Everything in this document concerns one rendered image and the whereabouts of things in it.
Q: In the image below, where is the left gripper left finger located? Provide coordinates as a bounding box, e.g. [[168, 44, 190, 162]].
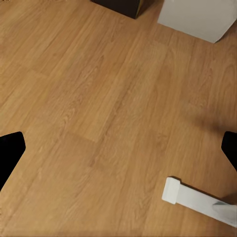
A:
[[0, 131, 26, 191]]

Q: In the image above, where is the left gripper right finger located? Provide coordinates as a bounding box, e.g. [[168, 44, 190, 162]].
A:
[[221, 131, 237, 171]]

